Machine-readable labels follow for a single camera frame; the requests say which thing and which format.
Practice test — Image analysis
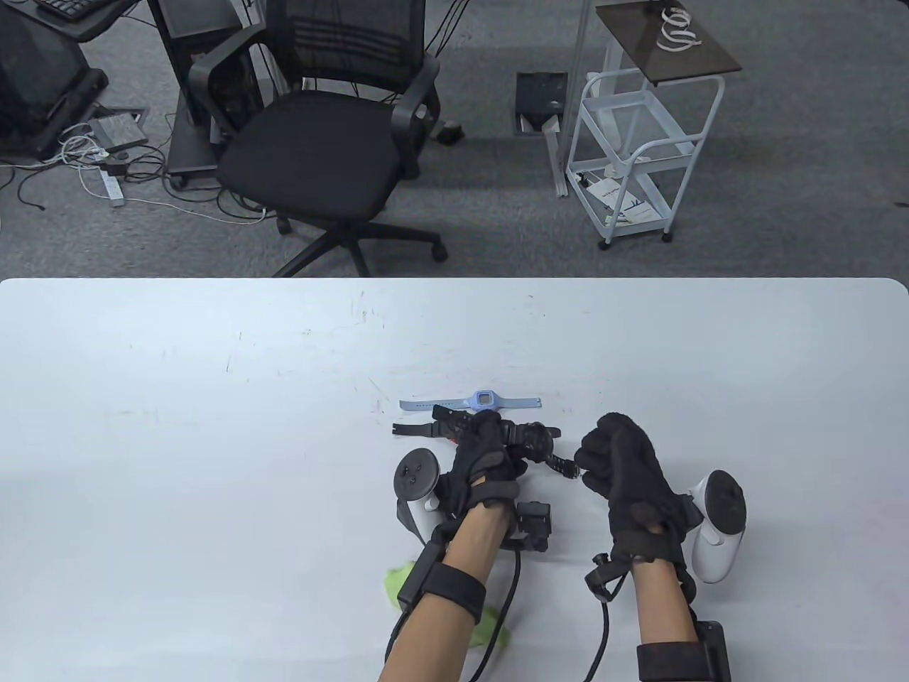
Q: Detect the person's right hand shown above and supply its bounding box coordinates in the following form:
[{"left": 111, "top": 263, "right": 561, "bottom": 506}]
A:
[{"left": 574, "top": 413, "right": 702, "bottom": 565}]

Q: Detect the person's left hand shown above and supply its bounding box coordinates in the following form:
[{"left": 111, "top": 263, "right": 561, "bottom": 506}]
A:
[{"left": 433, "top": 411, "right": 530, "bottom": 524}]

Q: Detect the black watch dotted strap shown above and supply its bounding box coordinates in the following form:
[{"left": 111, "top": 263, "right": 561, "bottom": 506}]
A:
[{"left": 431, "top": 404, "right": 584, "bottom": 481}]

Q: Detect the light blue watch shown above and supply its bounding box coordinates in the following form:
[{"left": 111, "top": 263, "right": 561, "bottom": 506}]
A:
[{"left": 399, "top": 389, "right": 544, "bottom": 416}]

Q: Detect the grey white hand controller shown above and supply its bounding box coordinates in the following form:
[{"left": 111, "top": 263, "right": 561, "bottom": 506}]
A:
[
  {"left": 692, "top": 469, "right": 749, "bottom": 585},
  {"left": 391, "top": 448, "right": 445, "bottom": 549}
]

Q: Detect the black red watch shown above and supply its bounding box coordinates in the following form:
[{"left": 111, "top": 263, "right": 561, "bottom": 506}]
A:
[{"left": 392, "top": 422, "right": 563, "bottom": 447}]

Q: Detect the green microfibre cloth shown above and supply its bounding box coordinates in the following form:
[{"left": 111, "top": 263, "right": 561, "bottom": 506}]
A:
[{"left": 384, "top": 560, "right": 516, "bottom": 651}]

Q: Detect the person's right forearm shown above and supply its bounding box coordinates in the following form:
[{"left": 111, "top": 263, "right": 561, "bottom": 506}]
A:
[{"left": 631, "top": 558, "right": 711, "bottom": 682}]

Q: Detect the person's left forearm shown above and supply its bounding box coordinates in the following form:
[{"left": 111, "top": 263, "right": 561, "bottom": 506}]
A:
[{"left": 376, "top": 506, "right": 513, "bottom": 682}]

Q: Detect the white paper sheet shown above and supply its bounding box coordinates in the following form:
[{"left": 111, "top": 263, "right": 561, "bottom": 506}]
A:
[{"left": 584, "top": 178, "right": 658, "bottom": 227}]

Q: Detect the black mesh office chair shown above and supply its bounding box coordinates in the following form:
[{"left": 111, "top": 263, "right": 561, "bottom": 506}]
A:
[{"left": 188, "top": 0, "right": 450, "bottom": 278}]

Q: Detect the white rolling cart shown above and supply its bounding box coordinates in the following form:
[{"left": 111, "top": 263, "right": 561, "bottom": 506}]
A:
[
  {"left": 543, "top": 0, "right": 743, "bottom": 200},
  {"left": 566, "top": 71, "right": 726, "bottom": 251}
]

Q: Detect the open black floor box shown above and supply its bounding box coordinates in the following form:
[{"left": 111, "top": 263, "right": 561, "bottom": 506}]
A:
[{"left": 515, "top": 71, "right": 569, "bottom": 136}]

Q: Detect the black rolling computer stand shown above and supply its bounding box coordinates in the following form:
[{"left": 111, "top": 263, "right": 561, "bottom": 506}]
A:
[{"left": 146, "top": 0, "right": 267, "bottom": 191}]

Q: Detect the grey floor plate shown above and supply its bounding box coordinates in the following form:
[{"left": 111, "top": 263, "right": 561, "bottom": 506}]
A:
[{"left": 89, "top": 105, "right": 151, "bottom": 151}]

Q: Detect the black desk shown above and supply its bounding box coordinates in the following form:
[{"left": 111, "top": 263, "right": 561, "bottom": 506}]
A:
[{"left": 0, "top": 0, "right": 143, "bottom": 43}]

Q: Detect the black machine base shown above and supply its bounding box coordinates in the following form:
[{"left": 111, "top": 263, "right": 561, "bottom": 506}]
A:
[{"left": 0, "top": 11, "right": 111, "bottom": 161}]

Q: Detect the black keyboard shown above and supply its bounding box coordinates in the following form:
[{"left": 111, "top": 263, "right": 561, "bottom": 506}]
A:
[{"left": 34, "top": 0, "right": 104, "bottom": 21}]

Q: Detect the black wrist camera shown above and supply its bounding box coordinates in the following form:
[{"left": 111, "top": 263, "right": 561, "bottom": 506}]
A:
[
  {"left": 506, "top": 501, "right": 553, "bottom": 554},
  {"left": 584, "top": 553, "right": 630, "bottom": 603}
]

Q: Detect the black arm strap box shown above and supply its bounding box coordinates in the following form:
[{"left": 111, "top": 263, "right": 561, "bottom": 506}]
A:
[
  {"left": 397, "top": 543, "right": 488, "bottom": 620},
  {"left": 636, "top": 620, "right": 733, "bottom": 682}
]

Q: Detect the white coiled cable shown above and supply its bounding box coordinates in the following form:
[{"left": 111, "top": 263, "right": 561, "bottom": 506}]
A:
[{"left": 655, "top": 7, "right": 704, "bottom": 53}]

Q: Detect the white cable bundle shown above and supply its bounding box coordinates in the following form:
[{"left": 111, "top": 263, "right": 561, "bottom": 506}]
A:
[{"left": 57, "top": 122, "right": 118, "bottom": 170}]

